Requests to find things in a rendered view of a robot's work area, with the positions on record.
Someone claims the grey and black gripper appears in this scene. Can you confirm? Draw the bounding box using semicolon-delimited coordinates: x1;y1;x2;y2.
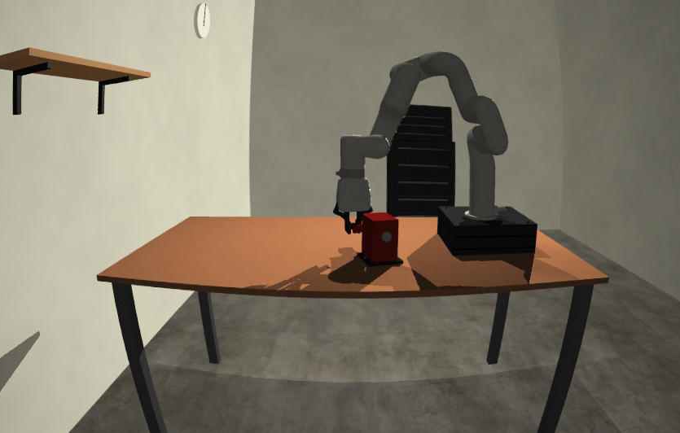
333;177;373;234

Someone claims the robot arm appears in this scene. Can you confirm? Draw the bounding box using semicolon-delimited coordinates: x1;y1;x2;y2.
336;51;508;221

